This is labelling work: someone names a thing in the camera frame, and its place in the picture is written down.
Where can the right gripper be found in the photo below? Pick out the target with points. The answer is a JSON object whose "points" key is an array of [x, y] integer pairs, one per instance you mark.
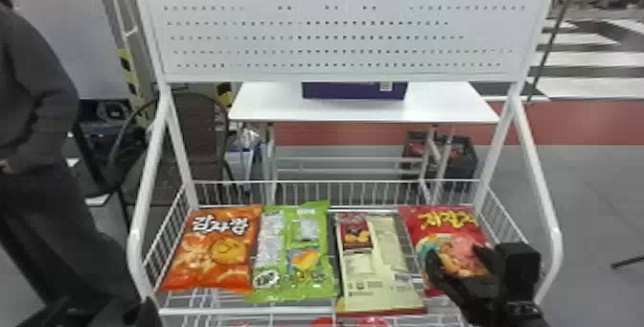
{"points": [[478, 301]]}

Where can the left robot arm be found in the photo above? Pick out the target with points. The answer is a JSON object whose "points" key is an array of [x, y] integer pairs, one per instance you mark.
{"points": [[149, 315]]}

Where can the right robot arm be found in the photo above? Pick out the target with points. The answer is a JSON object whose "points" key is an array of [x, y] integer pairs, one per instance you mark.
{"points": [[523, 316]]}

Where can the red snack packet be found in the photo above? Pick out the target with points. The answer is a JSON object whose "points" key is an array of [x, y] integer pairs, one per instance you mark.
{"points": [[448, 233]]}

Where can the beige snack packet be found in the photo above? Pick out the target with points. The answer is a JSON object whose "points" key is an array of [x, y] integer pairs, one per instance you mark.
{"points": [[377, 268]]}

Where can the black crate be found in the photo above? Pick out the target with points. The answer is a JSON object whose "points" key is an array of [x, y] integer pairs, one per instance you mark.
{"points": [[460, 160]]}

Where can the green snack packet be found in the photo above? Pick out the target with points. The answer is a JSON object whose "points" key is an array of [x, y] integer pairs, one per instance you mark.
{"points": [[294, 256]]}

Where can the white side table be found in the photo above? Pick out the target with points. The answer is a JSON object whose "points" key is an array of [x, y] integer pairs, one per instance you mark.
{"points": [[362, 107]]}

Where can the purple box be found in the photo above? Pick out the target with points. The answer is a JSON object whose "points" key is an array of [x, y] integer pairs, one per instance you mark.
{"points": [[354, 91]]}

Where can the orange snack packet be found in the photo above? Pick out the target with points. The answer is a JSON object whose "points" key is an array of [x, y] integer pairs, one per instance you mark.
{"points": [[214, 251]]}

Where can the dark chair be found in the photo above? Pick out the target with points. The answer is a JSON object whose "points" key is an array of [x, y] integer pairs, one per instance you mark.
{"points": [[201, 137]]}

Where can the person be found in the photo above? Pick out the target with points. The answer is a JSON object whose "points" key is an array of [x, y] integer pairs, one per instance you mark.
{"points": [[35, 117]]}

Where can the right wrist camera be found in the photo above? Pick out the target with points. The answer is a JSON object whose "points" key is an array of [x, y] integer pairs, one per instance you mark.
{"points": [[518, 268]]}

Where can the striped post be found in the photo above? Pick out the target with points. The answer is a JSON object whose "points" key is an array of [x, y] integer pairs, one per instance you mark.
{"points": [[131, 74]]}

